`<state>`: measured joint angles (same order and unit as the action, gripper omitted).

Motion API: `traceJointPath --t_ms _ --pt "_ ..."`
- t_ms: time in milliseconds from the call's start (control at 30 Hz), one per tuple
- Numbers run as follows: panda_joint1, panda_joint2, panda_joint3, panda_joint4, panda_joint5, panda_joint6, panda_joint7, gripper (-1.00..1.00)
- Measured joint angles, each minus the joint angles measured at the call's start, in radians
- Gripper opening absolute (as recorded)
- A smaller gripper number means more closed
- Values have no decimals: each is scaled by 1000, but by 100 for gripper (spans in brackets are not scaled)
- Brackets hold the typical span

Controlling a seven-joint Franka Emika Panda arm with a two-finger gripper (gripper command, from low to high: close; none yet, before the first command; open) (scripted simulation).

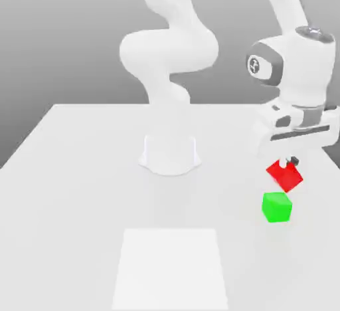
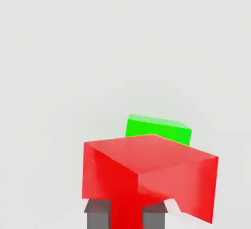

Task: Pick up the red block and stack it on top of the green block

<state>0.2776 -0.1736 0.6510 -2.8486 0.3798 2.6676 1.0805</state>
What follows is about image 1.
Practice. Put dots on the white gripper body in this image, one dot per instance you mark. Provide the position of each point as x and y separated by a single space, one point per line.
300 141

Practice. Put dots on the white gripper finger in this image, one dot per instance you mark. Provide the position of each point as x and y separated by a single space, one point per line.
283 161
294 160

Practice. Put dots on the small red cube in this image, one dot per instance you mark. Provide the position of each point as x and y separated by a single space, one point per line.
288 178

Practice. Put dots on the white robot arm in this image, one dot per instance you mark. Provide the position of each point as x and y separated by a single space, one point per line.
170 50

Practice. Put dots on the small green cube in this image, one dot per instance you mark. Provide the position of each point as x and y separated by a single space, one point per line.
276 207

